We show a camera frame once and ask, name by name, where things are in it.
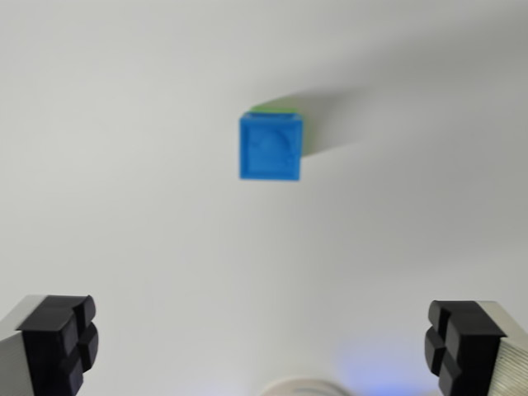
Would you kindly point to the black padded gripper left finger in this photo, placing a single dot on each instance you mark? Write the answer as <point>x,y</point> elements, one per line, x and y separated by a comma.
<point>45,342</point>

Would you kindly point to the black padded gripper right finger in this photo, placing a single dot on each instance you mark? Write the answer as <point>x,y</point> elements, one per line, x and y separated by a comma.
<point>470,346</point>

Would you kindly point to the blue plastic cube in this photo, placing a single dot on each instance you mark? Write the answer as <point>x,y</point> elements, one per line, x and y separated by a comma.
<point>270,150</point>

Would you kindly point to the green plastic cube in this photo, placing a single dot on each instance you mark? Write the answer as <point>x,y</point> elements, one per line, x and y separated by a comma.
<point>273,109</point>

